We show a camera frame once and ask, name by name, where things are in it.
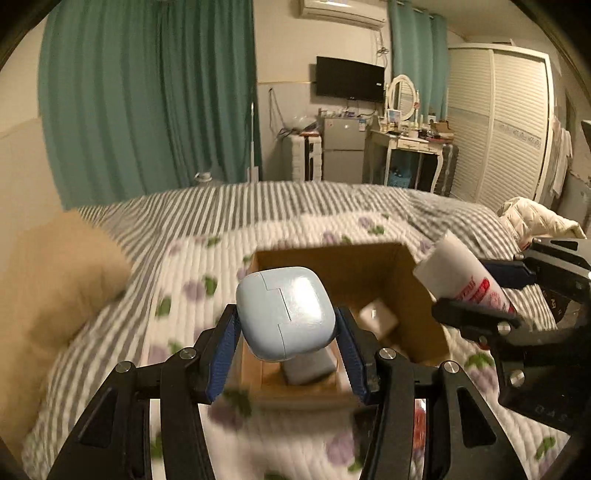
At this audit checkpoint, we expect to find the oval white mirror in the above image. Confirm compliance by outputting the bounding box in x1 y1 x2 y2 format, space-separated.
385 74 417 121

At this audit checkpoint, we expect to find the white square charger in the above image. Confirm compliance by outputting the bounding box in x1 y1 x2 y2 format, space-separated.
359 299 400 340

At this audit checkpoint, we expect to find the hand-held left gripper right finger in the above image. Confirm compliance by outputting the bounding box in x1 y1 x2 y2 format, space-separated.
334 305 528 480

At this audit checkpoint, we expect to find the white puffer jacket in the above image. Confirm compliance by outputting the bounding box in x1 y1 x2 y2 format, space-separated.
496 196 587 249

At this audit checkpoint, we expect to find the tan pillow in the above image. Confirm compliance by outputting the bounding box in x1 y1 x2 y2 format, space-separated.
0 209 134 455

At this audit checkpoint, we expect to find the white hanging towel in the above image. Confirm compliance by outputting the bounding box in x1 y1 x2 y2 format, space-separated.
549 115 574 197

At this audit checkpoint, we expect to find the white louvred wardrobe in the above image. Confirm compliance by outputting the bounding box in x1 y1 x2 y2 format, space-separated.
443 44 561 214

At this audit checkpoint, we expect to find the black wall television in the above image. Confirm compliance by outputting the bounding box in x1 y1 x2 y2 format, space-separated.
315 56 386 104

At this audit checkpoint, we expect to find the white air conditioner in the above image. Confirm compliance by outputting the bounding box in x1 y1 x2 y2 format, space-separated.
298 0 387 32

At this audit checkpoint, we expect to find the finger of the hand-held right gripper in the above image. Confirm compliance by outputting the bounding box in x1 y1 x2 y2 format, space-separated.
478 259 540 291
431 298 532 344

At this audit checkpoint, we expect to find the dark grey suitcase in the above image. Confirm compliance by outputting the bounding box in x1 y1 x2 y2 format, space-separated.
431 143 460 199

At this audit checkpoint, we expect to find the white dressing table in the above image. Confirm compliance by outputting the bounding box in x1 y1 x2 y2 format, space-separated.
367 128 455 193

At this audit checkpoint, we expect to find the cardboard box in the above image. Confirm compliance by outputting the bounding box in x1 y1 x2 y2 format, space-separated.
234 241 451 411

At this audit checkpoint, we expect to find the narrow green curtain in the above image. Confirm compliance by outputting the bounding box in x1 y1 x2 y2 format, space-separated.
387 0 450 121

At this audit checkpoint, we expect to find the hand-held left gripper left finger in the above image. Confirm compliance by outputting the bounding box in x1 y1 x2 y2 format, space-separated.
47 303 241 480

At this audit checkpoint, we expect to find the striped floral quilt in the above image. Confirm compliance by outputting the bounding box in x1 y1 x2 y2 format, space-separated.
21 181 571 480

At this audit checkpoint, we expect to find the white suitcase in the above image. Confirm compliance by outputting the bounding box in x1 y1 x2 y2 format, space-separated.
281 133 324 182

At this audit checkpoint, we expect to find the grey mini fridge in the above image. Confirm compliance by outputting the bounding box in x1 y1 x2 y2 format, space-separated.
321 115 370 182

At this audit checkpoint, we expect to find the wide green curtain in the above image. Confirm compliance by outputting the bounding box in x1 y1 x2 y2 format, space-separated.
38 0 263 210

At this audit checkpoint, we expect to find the light blue earbuds case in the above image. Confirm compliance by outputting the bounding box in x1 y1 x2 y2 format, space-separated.
235 267 338 362

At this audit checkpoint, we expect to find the grey rectangular case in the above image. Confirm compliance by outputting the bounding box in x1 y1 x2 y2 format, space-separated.
281 348 338 385

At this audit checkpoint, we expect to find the white and red tube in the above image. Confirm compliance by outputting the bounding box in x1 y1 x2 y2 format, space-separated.
412 229 519 316

